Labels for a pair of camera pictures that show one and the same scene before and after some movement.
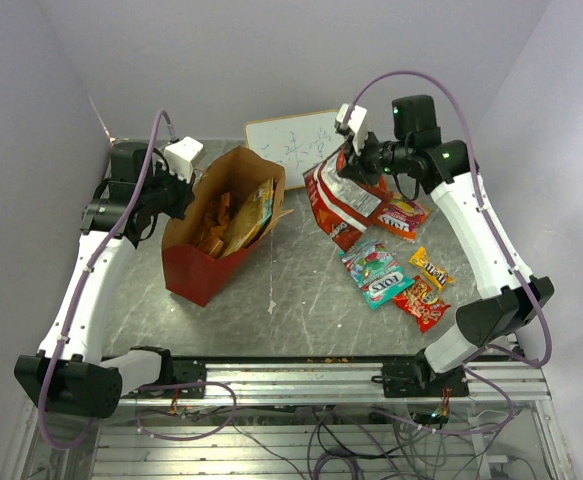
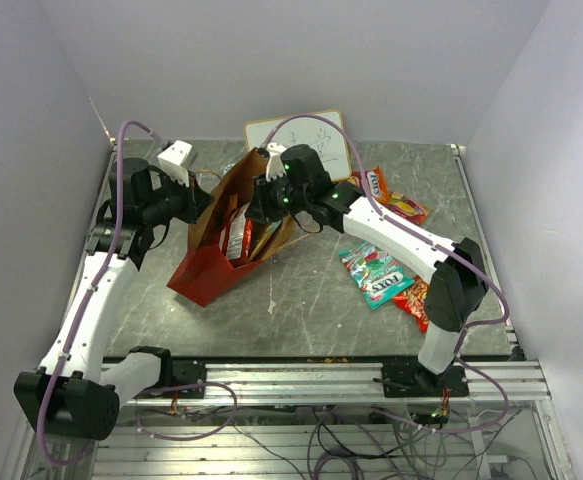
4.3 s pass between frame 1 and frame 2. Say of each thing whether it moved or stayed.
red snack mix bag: stayed
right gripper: moved
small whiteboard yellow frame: stayed
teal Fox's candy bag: stayed
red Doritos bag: moved
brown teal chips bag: moved
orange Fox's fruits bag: stayed
